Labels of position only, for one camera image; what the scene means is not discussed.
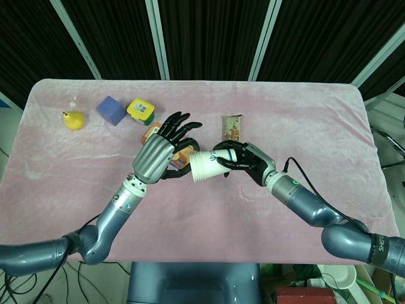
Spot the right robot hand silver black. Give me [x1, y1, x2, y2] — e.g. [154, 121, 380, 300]
[212, 139, 277, 187]

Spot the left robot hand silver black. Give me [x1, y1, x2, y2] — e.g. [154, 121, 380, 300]
[131, 111, 203, 185]

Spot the white paper cup stack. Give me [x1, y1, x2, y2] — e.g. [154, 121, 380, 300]
[191, 148, 238, 182]

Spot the orange cookie box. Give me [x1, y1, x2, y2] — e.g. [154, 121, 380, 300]
[140, 122, 194, 169]

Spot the beige snack bar wrapper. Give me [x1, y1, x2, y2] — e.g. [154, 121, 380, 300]
[221, 114, 244, 143]

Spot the yellow lidded green tub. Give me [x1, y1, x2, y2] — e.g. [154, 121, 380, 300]
[126, 98, 156, 127]

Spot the purple cube block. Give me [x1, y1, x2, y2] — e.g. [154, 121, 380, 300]
[96, 96, 127, 127]

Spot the pink velvet tablecloth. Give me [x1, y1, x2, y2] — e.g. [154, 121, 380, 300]
[0, 78, 400, 265]

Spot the yellow pear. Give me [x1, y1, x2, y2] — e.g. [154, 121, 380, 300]
[61, 110, 86, 131]

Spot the black partition panel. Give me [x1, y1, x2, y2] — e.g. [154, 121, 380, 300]
[61, 0, 162, 80]
[158, 0, 273, 80]
[258, 0, 405, 102]
[0, 0, 96, 108]

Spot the blue-grey robot torso base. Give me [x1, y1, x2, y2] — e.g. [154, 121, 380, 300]
[126, 262, 263, 304]

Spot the white plastic bowl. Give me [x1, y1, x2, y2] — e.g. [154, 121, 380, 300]
[318, 264, 358, 291]

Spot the red box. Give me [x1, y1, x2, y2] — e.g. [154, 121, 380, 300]
[275, 286, 336, 304]

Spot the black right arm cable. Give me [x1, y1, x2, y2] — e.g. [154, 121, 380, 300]
[283, 157, 371, 235]

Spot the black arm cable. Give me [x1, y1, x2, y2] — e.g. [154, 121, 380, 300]
[78, 215, 101, 231]
[283, 157, 371, 235]

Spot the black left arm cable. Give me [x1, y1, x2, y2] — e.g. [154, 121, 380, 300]
[78, 215, 101, 231]

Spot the pale partition frame post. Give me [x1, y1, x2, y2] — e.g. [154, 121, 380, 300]
[0, 91, 23, 117]
[146, 0, 170, 80]
[248, 0, 283, 82]
[351, 22, 405, 88]
[50, 0, 103, 80]
[363, 90, 405, 110]

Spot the chrome metal chair frame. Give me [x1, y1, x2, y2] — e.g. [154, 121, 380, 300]
[370, 126, 405, 168]

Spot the black floor cable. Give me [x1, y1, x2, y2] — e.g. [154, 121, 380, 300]
[56, 261, 130, 304]
[0, 272, 20, 304]

